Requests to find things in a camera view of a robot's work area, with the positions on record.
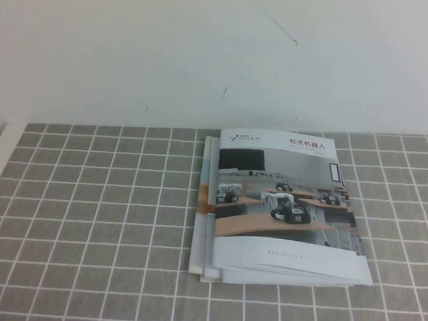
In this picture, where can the AgileX brochure with logo page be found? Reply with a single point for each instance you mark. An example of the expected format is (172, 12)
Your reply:
(287, 216)

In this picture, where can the AgileX brochure with classroom cover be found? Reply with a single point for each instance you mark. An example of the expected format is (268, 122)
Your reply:
(301, 281)

